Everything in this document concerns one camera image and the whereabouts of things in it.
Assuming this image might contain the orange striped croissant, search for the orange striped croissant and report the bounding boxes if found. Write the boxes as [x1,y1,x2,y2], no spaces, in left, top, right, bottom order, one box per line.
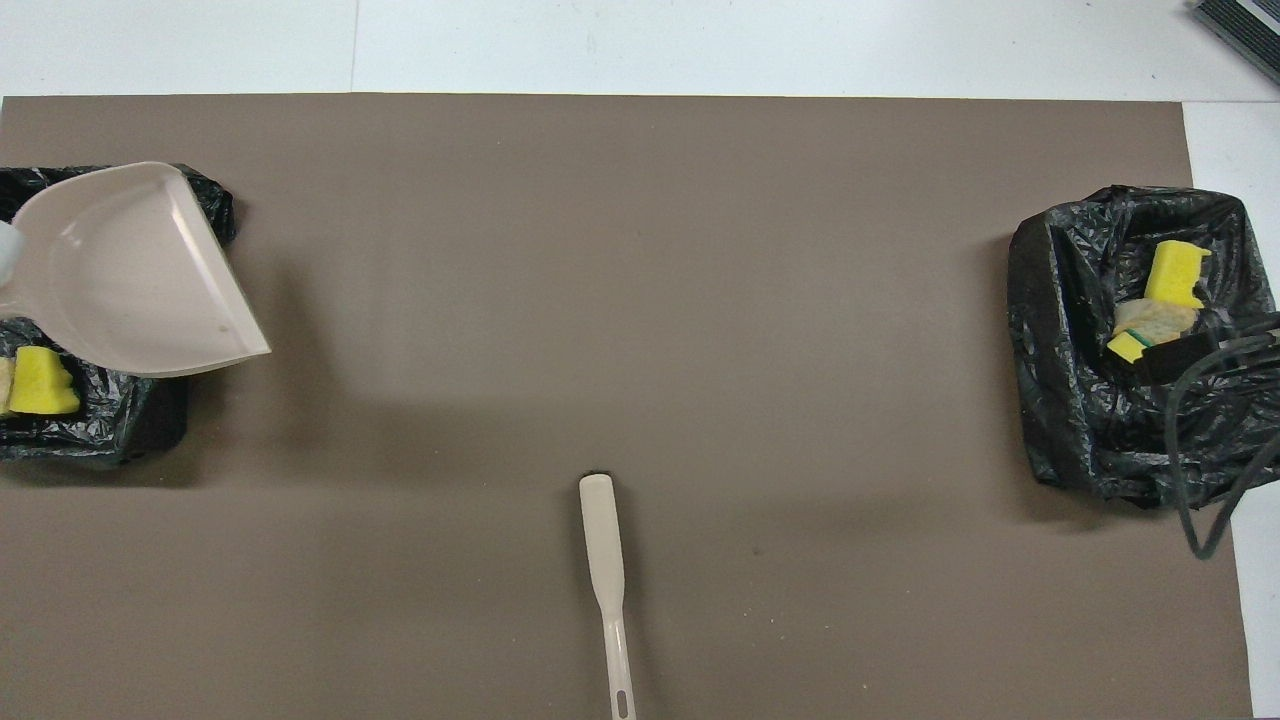
[1113,297,1198,341]

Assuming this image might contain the yellow sponge block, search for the yellow sponge block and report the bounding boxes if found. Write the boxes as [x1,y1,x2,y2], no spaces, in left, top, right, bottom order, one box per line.
[1143,239,1213,310]

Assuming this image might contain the beige brush with black bristles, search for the beige brush with black bristles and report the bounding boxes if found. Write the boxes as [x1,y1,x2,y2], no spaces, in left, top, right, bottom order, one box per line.
[578,470,638,720]

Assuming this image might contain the beige plastic dustpan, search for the beige plastic dustpan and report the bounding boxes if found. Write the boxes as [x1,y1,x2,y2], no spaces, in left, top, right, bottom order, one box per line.
[0,162,272,378]

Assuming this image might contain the waisted yellow sponge piece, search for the waisted yellow sponge piece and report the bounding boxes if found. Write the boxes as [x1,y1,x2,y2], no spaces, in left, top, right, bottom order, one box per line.
[8,346,82,417]

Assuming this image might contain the black bag lined bin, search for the black bag lined bin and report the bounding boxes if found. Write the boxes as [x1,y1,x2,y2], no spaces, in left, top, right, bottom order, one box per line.
[0,163,238,471]
[1007,184,1280,513]

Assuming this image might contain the dark ribbed box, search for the dark ribbed box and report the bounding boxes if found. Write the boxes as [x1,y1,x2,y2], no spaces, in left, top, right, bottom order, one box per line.
[1190,0,1280,86]

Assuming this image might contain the brown paper table mat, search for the brown paper table mat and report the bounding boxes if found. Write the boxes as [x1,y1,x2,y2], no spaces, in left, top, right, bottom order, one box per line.
[0,93,1253,720]

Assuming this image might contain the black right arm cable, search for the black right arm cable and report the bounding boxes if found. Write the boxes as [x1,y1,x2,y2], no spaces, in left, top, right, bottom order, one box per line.
[1164,330,1280,561]

